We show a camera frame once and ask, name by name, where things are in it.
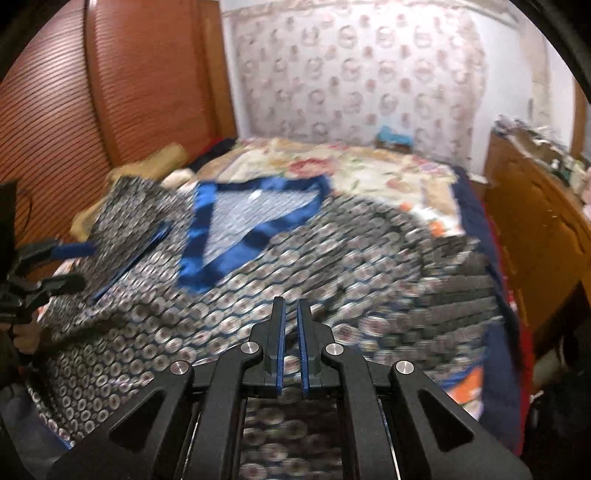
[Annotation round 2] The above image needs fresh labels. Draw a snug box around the wooden cabinet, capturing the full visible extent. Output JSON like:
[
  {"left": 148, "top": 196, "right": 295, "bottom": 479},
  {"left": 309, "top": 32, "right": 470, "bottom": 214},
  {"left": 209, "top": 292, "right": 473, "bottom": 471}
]
[{"left": 481, "top": 131, "right": 591, "bottom": 370}]

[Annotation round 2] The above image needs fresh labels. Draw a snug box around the person's left hand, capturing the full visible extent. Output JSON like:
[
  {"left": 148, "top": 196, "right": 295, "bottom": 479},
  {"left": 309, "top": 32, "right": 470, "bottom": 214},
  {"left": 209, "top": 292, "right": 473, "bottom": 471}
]
[{"left": 10, "top": 319, "right": 41, "bottom": 355}]

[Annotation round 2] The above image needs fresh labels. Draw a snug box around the pile of cabinet clutter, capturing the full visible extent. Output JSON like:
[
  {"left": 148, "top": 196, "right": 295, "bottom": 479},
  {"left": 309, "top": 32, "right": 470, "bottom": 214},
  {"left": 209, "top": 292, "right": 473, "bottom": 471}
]
[{"left": 492, "top": 114, "right": 591, "bottom": 204}]

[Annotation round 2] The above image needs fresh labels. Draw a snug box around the wooden louvered wardrobe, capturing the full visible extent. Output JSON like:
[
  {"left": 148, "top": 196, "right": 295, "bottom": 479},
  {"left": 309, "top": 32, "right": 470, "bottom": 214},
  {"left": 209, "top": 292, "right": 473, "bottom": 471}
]
[{"left": 0, "top": 0, "right": 240, "bottom": 259}]

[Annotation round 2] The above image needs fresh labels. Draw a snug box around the orange fruit print quilt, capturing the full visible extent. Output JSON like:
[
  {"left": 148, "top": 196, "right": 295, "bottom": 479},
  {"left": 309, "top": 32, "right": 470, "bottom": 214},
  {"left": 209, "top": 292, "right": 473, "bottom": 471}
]
[{"left": 416, "top": 198, "right": 490, "bottom": 421}]

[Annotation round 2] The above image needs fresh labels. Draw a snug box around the crumpled blue cloth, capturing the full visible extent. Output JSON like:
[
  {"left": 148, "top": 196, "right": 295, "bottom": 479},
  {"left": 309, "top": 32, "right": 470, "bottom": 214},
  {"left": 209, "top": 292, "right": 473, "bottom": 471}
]
[{"left": 376, "top": 126, "right": 414, "bottom": 143}]

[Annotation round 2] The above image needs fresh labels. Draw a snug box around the pale round container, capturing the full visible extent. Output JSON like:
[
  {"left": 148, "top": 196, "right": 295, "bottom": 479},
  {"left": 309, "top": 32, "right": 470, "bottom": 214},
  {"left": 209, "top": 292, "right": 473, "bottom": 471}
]
[{"left": 531, "top": 339, "right": 580, "bottom": 393}]

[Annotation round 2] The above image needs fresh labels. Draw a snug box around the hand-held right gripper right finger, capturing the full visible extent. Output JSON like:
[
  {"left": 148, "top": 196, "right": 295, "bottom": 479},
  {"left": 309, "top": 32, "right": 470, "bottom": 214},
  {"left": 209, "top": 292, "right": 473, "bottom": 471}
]
[{"left": 297, "top": 299, "right": 534, "bottom": 480}]

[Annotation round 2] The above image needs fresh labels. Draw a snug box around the floral blanket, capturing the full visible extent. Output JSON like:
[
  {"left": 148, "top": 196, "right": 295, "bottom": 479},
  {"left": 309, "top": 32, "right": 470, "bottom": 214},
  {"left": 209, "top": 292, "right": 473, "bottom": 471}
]
[{"left": 217, "top": 137, "right": 467, "bottom": 241}]

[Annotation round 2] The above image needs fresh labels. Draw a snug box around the red bed sheet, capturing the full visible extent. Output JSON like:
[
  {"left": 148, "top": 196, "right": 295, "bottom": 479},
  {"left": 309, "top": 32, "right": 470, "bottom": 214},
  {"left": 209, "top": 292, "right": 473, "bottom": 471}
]
[{"left": 482, "top": 203, "right": 520, "bottom": 305}]

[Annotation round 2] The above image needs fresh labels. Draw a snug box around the olive pillow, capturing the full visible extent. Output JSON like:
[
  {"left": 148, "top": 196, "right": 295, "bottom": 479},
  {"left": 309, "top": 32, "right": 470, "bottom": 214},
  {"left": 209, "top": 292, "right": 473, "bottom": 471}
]
[{"left": 107, "top": 142, "right": 188, "bottom": 183}]

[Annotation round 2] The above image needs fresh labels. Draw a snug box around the patterned wall cloth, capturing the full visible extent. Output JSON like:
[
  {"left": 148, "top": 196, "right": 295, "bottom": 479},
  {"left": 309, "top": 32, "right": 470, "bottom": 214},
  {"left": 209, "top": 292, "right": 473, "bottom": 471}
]
[{"left": 221, "top": 0, "right": 489, "bottom": 162}]

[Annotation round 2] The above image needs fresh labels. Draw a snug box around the medallion print blue-trim top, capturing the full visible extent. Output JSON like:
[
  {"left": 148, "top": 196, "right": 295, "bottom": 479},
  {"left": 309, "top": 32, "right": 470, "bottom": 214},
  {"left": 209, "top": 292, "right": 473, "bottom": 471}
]
[{"left": 25, "top": 175, "right": 502, "bottom": 480}]

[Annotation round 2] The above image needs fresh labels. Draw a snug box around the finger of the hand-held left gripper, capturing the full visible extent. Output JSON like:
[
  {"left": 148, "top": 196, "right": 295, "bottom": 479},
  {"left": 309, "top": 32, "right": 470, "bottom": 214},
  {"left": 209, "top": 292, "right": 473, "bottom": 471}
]
[
  {"left": 27, "top": 273, "right": 87, "bottom": 302},
  {"left": 21, "top": 239, "right": 96, "bottom": 269}
]

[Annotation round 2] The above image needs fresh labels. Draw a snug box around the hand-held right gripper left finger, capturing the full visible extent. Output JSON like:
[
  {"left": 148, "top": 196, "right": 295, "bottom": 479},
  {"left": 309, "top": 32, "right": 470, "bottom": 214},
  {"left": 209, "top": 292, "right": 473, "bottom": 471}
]
[{"left": 46, "top": 296, "right": 286, "bottom": 480}]

